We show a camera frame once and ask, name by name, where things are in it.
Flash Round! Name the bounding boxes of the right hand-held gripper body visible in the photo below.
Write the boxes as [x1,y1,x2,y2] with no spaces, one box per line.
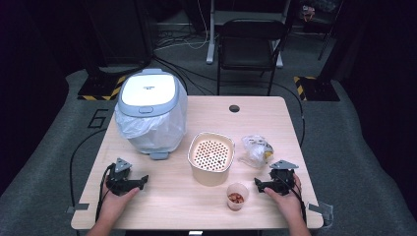
[268,159,299,197]

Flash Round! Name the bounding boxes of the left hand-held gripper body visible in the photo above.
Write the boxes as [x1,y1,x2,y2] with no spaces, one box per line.
[105,157,142,197]

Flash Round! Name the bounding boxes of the small translucent plastic cup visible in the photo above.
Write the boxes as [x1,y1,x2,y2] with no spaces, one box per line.
[226,182,250,211]

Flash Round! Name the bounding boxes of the brown food scraps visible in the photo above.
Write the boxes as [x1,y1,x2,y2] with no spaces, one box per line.
[228,192,246,205]

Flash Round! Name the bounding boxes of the clear plastic bag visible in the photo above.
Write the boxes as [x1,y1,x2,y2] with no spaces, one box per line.
[238,135,275,170]

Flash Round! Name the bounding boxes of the white plastic bin liner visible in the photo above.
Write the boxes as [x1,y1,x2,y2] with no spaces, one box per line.
[113,93,189,155]

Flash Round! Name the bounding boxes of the beige perforated strainer container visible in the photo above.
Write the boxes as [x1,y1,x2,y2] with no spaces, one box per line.
[187,131,236,188]

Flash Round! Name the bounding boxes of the white grey pedal trash can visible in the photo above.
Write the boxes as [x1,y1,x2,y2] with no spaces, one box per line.
[116,68,189,161]

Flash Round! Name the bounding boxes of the person's left hand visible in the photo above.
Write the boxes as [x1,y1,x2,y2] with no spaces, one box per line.
[100,182,141,214]

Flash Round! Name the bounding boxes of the person's right hand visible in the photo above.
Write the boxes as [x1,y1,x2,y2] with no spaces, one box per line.
[264,173,305,219]

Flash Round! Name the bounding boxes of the black folding chair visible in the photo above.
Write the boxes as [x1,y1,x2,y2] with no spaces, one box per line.
[206,0,293,69]
[215,18,290,97]

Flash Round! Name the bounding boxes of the dark cabinet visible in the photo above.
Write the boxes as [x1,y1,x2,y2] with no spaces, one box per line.
[83,0,154,68]

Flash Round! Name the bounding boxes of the left hand-held gripper cable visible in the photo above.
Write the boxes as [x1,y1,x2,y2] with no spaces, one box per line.
[94,164,114,224]

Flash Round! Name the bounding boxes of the hand-held gripper cable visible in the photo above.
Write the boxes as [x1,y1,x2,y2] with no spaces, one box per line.
[94,164,114,224]
[278,172,308,227]

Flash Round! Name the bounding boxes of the right hand-held gripper cable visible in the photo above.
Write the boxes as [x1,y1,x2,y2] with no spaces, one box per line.
[278,172,308,227]

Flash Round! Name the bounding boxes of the grey table edge bracket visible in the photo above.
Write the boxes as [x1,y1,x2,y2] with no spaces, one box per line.
[66,203,90,214]
[307,201,335,228]

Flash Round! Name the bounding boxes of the black floor cable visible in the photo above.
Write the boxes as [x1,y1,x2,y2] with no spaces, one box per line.
[68,127,108,208]
[269,81,306,148]

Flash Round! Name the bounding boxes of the black hazard-striped base plate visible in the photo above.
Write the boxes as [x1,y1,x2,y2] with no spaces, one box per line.
[77,74,128,102]
[292,75,341,102]

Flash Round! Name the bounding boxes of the white floor cable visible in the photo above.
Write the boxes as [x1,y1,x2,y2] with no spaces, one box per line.
[152,0,210,52]

